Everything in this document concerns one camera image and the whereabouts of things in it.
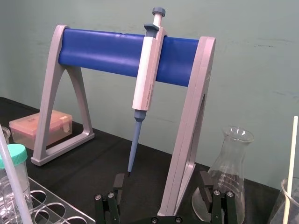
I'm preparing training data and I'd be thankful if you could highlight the clear jar with green lid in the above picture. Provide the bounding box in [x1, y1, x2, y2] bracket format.
[0, 144, 34, 224]

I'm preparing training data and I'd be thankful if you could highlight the pink pipette tip box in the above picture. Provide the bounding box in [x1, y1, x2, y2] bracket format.
[9, 109, 72, 150]

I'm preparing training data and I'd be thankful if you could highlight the white and blue pipette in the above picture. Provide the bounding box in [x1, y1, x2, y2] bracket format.
[127, 7, 167, 175]

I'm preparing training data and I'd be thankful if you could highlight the translucent white plastic rod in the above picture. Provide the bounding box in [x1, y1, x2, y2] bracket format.
[0, 124, 34, 224]

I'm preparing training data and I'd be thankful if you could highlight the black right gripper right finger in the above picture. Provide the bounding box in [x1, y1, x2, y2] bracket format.
[199, 171, 235, 224]

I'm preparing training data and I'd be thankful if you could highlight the clear acrylic tube rack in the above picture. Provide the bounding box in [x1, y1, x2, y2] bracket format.
[22, 176, 97, 224]

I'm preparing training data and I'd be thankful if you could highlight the clear glass beaker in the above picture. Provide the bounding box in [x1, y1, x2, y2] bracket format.
[268, 176, 299, 224]

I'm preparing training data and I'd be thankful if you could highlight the black table cloth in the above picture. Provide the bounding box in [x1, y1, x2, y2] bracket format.
[0, 96, 299, 224]

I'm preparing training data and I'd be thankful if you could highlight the grey pipette stand blue bar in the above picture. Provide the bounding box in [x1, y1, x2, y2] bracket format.
[31, 24, 217, 217]

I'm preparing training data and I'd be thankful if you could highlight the clear glass conical flask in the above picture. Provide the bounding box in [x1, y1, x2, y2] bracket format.
[191, 126, 255, 223]

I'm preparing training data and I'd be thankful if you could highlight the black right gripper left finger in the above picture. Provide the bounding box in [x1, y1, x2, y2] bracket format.
[94, 173, 126, 224]

